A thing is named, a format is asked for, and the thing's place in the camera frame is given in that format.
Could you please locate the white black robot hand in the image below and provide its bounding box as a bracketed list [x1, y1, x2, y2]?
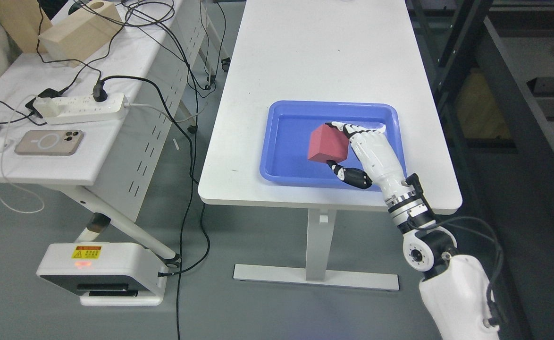
[325, 122, 413, 199]

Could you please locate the pink block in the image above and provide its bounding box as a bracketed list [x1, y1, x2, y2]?
[307, 124, 350, 163]

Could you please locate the white robot base unit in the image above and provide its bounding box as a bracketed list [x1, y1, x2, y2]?
[37, 242, 168, 306]

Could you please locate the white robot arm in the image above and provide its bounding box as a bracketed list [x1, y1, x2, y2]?
[378, 180, 499, 340]

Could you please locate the blue tray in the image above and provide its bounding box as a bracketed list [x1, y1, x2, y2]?
[259, 100, 406, 190]

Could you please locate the black metal right shelf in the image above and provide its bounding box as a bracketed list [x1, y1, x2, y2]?
[406, 0, 554, 340]

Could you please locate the wooden block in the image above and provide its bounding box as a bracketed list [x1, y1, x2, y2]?
[38, 0, 122, 68]

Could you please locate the white power strip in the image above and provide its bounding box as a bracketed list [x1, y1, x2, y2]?
[33, 93, 127, 125]

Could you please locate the smartphone in beige case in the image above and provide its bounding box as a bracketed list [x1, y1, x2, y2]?
[15, 130, 84, 156]

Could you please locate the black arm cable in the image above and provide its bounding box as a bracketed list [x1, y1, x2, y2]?
[405, 173, 504, 329]

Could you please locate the black power cable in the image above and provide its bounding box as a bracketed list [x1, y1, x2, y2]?
[93, 75, 211, 340]

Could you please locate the white charging cable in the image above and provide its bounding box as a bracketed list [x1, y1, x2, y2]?
[0, 102, 202, 214]

